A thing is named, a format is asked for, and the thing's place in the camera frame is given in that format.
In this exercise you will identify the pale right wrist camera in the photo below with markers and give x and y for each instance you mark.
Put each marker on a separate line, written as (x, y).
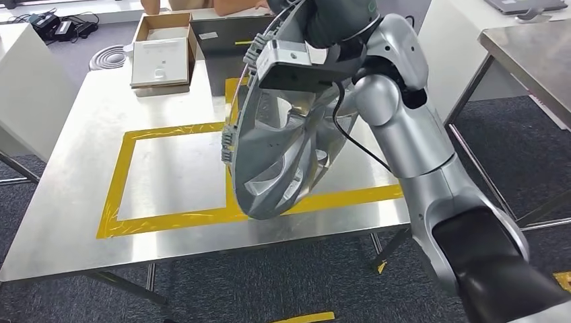
(283, 58)

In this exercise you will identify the yellow floor tape strip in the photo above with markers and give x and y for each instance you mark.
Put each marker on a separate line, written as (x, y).
(563, 281)
(303, 318)

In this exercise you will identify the stainless steel workbench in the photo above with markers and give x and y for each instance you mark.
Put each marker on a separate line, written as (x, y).
(67, 200)

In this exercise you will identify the person's left forearm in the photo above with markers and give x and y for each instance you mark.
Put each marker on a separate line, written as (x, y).
(236, 6)

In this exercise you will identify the open cardboard box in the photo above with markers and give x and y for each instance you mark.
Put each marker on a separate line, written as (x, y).
(165, 20)

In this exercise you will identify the stainless steel table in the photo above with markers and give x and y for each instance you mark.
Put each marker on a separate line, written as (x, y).
(526, 49)

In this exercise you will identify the silver plastic hubcap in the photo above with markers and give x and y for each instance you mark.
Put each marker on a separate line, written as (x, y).
(276, 178)

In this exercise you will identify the white flat box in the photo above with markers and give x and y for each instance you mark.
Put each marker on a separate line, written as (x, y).
(158, 62)

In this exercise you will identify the person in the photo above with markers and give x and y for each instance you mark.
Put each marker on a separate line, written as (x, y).
(189, 3)

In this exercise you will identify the grey laptop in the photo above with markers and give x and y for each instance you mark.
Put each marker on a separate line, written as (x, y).
(526, 5)

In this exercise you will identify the person's right forearm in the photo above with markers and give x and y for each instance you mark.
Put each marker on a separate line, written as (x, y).
(151, 5)

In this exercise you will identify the black power adapter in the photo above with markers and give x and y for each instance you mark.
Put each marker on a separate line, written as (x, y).
(44, 24)
(87, 29)
(64, 30)

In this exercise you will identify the grey round ribbed stool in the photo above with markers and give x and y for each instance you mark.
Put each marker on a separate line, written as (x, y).
(107, 58)

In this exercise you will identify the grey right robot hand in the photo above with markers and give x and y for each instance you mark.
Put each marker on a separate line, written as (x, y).
(343, 20)

